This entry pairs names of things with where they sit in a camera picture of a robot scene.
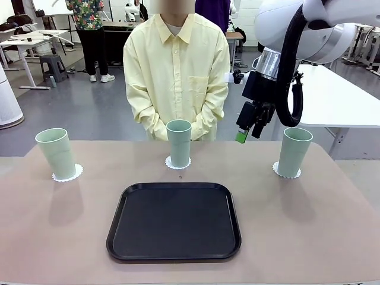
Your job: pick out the white cylindrical air purifier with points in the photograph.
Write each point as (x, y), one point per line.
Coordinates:
(9, 101)

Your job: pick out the white whiteboard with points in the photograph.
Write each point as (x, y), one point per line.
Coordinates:
(50, 6)

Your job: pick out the brown top background desk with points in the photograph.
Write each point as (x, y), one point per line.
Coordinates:
(236, 35)

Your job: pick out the black plastic tray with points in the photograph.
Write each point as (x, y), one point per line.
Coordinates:
(175, 222)

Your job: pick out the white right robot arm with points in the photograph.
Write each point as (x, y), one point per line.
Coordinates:
(320, 29)

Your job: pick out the person in purple shirt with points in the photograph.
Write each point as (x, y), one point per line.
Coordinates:
(219, 12)

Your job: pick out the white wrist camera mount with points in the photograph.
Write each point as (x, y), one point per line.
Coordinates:
(234, 77)

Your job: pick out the white paper doily coaster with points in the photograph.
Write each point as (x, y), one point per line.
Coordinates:
(167, 163)
(78, 170)
(276, 170)

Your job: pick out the white background desk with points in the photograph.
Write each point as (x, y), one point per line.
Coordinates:
(26, 41)

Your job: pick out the pale green plastic cup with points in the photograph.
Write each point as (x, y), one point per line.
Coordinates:
(294, 154)
(58, 154)
(179, 145)

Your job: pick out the person's right forearm yellow sleeve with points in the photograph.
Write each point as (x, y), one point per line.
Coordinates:
(145, 115)

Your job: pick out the person in floral shirt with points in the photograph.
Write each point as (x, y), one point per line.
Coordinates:
(89, 35)

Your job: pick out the person's left forearm yellow sleeve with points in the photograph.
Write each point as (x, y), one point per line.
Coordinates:
(210, 112)

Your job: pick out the person in yellow shirt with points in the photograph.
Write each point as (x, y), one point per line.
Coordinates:
(178, 65)

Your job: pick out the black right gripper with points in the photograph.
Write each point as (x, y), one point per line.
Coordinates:
(261, 89)

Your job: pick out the grey plastic stool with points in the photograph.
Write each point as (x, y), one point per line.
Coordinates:
(53, 68)

